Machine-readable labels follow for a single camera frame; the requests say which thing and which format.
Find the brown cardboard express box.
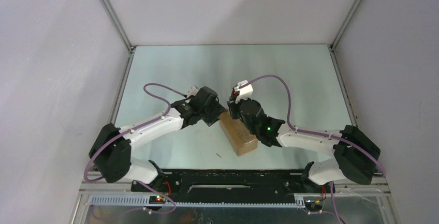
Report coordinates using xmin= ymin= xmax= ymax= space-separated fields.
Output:
xmin=219 ymin=111 xmax=259 ymax=156

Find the red black utility knife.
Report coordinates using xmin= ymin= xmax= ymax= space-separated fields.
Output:
xmin=230 ymin=89 xmax=239 ymax=101

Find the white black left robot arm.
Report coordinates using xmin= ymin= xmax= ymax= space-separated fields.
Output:
xmin=84 ymin=86 xmax=226 ymax=191

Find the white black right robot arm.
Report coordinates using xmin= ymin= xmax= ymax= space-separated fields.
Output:
xmin=227 ymin=97 xmax=381 ymax=192

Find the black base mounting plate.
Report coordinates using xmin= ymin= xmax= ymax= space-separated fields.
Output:
xmin=149 ymin=169 xmax=333 ymax=205

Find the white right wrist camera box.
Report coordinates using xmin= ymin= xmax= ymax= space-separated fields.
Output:
xmin=233 ymin=80 xmax=253 ymax=103

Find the aluminium frame rail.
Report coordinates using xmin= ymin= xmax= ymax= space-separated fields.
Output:
xmin=70 ymin=169 xmax=400 ymax=223

